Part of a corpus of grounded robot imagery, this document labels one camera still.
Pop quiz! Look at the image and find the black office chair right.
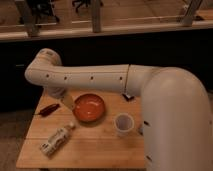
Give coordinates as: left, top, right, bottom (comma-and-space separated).
72, 0, 104, 13

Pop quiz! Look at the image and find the white plastic bottle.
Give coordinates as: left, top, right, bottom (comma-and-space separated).
40, 122, 75, 157

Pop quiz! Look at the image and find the black office chair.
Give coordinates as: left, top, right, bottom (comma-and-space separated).
26, 0, 60, 22
72, 0, 104, 13

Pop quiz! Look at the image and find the blue sponge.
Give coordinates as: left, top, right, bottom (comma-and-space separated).
138, 124, 143, 136

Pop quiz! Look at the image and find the red chili pepper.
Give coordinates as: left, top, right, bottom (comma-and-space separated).
38, 103, 60, 117

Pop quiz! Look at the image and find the wooden table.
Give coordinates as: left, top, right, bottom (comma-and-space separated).
16, 92, 145, 169

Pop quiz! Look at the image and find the translucent plastic cup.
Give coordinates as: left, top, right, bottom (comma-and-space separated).
114, 113, 135, 137

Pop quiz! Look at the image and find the black office chair left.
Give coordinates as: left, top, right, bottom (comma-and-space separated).
26, 0, 60, 22

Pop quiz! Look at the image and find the orange ceramic bowl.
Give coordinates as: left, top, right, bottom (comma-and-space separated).
73, 93, 106, 122

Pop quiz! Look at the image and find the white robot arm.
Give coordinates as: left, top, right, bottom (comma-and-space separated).
25, 48, 213, 171

